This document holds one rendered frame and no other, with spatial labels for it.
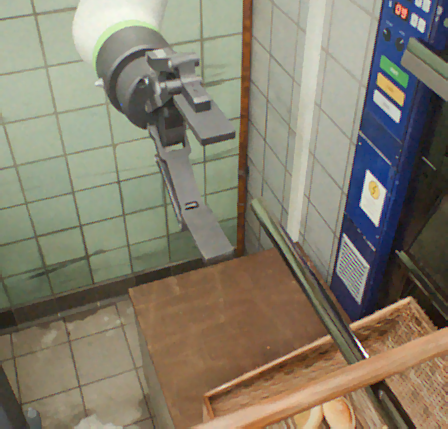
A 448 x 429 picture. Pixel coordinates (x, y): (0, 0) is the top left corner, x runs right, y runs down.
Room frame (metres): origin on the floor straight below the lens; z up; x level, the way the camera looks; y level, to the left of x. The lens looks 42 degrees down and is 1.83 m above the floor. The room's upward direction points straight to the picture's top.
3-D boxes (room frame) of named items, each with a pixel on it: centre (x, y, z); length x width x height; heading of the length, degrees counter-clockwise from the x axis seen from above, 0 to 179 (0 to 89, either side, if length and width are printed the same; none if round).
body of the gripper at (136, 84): (0.54, 0.07, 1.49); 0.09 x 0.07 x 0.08; 22
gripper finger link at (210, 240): (0.42, 0.02, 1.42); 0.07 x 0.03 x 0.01; 22
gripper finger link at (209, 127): (0.42, 0.02, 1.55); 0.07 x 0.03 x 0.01; 22
